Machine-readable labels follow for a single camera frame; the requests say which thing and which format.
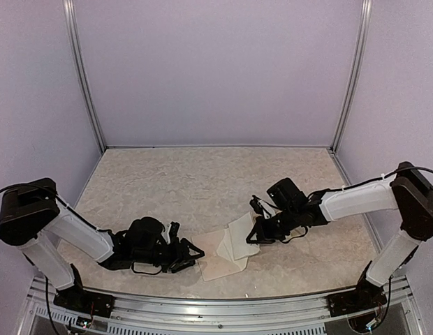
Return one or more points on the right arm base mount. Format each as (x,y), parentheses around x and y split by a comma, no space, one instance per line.
(365,295)

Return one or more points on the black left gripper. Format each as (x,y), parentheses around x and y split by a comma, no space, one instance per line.
(179,257)

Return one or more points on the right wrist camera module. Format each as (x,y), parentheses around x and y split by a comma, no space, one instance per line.
(262,208)

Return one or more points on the right aluminium corner post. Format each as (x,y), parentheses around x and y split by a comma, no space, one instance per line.
(354,75)

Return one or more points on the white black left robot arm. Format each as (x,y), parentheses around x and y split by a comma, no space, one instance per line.
(30,212)

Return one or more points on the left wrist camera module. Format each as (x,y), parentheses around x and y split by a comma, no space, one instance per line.
(170,231)

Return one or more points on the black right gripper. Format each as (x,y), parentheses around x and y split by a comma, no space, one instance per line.
(268,239)

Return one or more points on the translucent pink envelope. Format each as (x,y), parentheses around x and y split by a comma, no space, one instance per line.
(219,260)

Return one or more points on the front aluminium frame rail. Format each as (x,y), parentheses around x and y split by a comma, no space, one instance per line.
(298,314)

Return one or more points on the left aluminium corner post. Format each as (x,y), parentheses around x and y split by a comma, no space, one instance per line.
(74,40)

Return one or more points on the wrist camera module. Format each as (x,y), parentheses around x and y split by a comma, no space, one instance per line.
(262,208)
(170,231)

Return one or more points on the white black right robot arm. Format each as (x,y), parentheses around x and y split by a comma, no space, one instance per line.
(405,193)

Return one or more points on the aluminium corner post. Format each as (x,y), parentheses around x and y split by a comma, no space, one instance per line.
(354,75)
(74,40)

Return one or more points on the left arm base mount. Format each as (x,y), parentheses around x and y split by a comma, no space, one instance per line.
(76,298)

